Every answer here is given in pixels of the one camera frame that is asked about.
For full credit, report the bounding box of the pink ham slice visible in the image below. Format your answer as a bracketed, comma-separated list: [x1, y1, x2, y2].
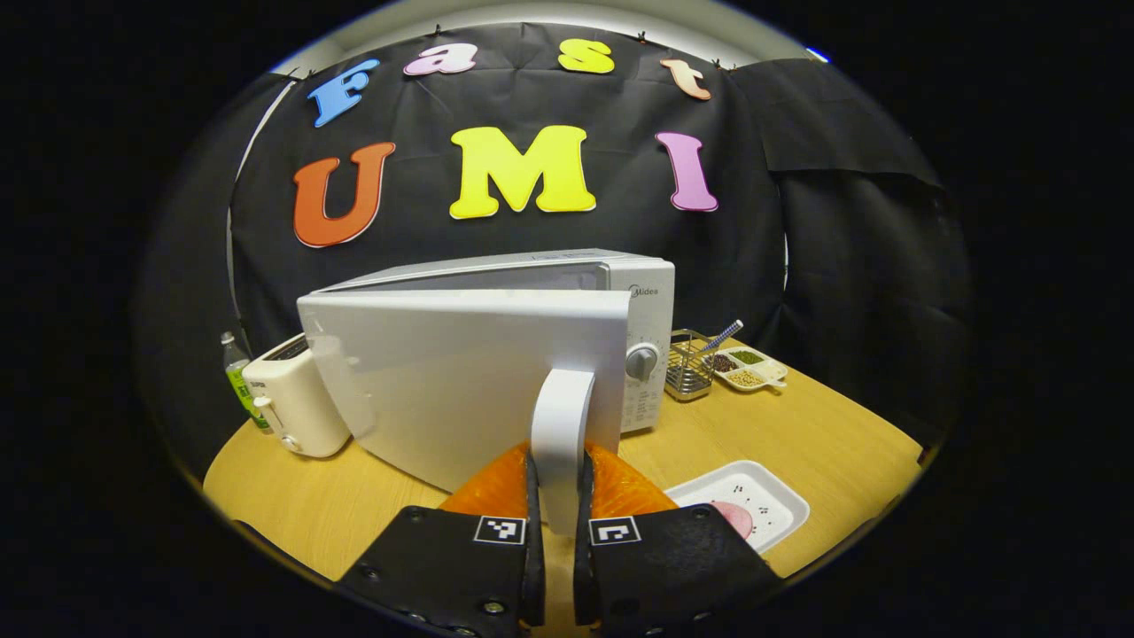
[709, 501, 755, 541]

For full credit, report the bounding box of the green label drink bottle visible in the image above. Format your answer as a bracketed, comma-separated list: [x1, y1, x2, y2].
[221, 331, 269, 432]

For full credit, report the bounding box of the black backdrop cloth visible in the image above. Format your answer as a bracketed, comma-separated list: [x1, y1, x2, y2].
[133, 22, 971, 479]

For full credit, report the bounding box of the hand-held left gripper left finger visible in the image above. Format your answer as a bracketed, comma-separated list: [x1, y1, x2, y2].
[335, 440, 546, 638]

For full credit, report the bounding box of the white food tray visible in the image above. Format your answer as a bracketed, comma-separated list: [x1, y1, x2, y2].
[664, 460, 811, 555]

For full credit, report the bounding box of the white microwave oven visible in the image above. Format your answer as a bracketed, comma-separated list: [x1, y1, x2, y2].
[297, 249, 676, 537]

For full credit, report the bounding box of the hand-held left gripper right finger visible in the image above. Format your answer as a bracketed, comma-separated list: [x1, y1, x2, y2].
[573, 443, 785, 638]

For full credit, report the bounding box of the white toaster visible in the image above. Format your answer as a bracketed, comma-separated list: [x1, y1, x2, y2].
[242, 333, 353, 459]

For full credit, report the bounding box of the metal wire basket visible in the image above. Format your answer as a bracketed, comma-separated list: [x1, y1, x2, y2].
[664, 329, 720, 402]

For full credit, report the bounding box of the divided white condiment dish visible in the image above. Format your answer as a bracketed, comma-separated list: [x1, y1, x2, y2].
[709, 346, 788, 393]

